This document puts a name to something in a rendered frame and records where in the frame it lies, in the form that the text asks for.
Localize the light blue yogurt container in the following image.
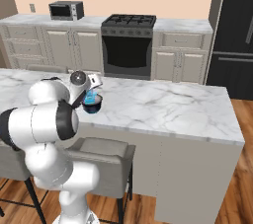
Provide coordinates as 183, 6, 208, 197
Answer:
84, 90, 99, 105

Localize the beige kitchen island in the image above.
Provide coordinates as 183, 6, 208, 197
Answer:
76, 122, 245, 224

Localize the beige cupboard with one drawer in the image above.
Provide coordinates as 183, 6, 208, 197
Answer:
150, 30, 213, 85

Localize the black and steel stove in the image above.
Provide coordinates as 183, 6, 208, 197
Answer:
100, 13, 158, 81

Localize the grey upholstered stool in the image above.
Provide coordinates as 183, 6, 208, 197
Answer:
0, 140, 47, 224
65, 136, 137, 224

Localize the silver toaster oven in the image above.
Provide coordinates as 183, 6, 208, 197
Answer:
47, 0, 85, 22

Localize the black fridge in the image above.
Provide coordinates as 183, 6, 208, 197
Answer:
206, 0, 253, 101

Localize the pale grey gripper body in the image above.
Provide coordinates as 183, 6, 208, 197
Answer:
86, 72, 104, 91

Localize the beige cupboard run with drawers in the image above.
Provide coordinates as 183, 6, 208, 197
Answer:
0, 24, 104, 73

